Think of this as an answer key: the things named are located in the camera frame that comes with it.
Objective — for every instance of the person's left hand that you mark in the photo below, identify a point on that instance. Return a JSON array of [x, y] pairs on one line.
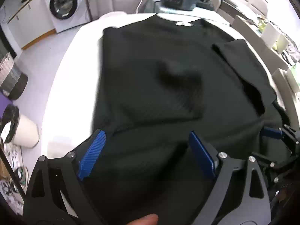
[[151, 219]]

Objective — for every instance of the black knit t-shirt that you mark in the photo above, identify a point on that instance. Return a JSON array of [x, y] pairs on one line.
[[161, 80]]

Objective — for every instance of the white kitchen base cabinet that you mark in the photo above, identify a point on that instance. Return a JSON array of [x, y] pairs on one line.
[[31, 23]]

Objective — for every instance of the woven laundry basket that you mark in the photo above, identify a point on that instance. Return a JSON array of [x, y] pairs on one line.
[[13, 80]]

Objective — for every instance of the white trash bin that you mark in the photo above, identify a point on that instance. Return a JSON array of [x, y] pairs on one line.
[[18, 129]]

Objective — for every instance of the purple bag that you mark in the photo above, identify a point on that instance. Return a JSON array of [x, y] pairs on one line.
[[4, 102]]

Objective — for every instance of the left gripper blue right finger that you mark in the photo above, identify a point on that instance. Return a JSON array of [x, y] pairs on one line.
[[205, 154]]

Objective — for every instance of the checkered bed sheet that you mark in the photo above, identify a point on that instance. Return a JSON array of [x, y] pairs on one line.
[[70, 107]]

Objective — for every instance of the white washing machine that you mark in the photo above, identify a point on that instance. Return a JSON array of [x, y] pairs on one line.
[[67, 14]]

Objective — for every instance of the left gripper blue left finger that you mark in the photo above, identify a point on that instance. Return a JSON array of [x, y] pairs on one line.
[[89, 159]]

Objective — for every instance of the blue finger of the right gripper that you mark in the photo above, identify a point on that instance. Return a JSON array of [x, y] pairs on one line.
[[272, 133]]

